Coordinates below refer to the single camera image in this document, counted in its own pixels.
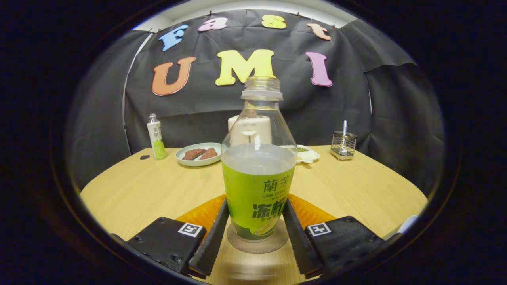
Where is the green label juice bottle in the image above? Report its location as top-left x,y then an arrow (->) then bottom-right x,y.
221,76 -> 298,242

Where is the black backdrop cloth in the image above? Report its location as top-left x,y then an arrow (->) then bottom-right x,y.
65,9 -> 446,194

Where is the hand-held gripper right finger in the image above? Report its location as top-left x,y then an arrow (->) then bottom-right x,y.
282,194 -> 387,279

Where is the white divided snack tray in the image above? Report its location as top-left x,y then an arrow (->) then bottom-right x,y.
296,145 -> 320,164

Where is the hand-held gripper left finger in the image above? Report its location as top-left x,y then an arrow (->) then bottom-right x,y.
126,194 -> 230,277

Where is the pale green plate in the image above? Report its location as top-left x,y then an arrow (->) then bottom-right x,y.
175,142 -> 223,167

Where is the wire mesh utensil holder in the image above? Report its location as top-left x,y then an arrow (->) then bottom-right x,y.
330,131 -> 358,160

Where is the round brown coaster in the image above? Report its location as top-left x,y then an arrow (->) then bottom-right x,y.
227,219 -> 290,254

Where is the white cup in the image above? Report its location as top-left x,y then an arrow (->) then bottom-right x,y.
390,215 -> 419,238

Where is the white toaster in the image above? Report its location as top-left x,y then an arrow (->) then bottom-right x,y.
228,115 -> 273,147

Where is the wooden table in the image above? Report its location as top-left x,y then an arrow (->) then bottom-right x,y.
80,145 -> 428,285

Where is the small white green bottle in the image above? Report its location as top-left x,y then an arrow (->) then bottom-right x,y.
147,113 -> 168,161

